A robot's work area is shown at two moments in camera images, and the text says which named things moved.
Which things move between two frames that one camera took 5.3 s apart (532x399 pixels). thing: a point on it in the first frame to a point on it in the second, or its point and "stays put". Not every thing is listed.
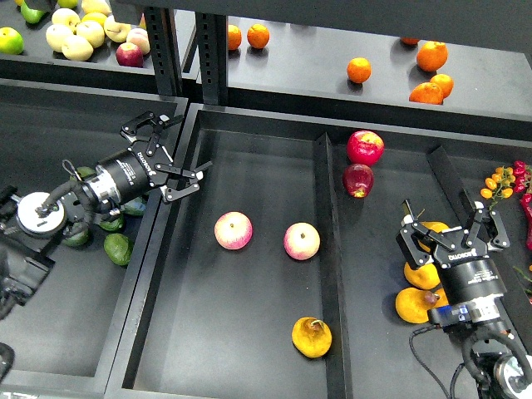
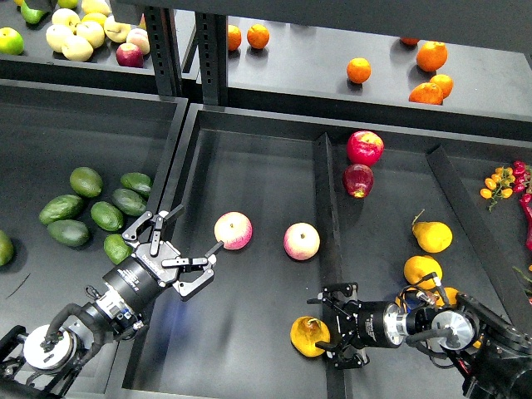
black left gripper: (144, 165) to (135, 284)
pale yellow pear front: (76, 48) stays put
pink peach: (140, 36) stays put
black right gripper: (468, 273) to (364, 323)
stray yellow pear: (311, 337) stays put
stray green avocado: (119, 248) stays put
